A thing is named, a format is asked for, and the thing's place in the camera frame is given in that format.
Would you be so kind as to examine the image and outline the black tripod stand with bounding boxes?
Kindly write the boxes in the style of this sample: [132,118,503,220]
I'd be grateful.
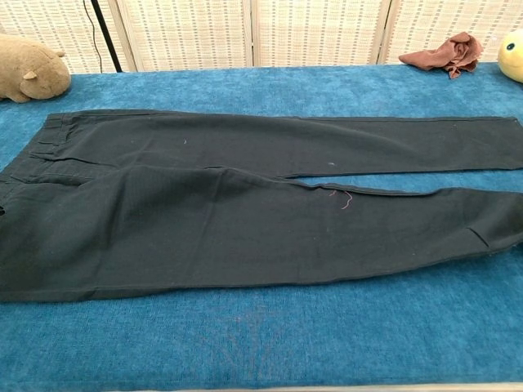
[90,0,123,74]

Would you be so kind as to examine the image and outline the black trousers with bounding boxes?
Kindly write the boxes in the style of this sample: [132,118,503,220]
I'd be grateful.
[0,109,523,303]

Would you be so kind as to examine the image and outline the yellow chick plush toy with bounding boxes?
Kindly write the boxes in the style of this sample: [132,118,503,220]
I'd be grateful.
[497,29,523,85]

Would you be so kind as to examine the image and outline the brown capybara plush toy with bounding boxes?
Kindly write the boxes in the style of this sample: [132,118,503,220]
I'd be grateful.
[0,32,72,103]

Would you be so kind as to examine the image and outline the blue table mat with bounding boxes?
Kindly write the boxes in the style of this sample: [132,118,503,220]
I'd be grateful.
[0,60,523,389]

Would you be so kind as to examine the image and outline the thin black hanging cable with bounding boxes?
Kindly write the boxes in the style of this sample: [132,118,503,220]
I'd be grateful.
[83,0,104,71]

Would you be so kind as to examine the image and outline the bamboo folding screen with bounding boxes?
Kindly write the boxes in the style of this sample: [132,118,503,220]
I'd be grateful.
[0,0,523,75]

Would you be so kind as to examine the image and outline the crumpled brown cloth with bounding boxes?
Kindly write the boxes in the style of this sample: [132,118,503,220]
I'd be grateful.
[398,31,485,80]

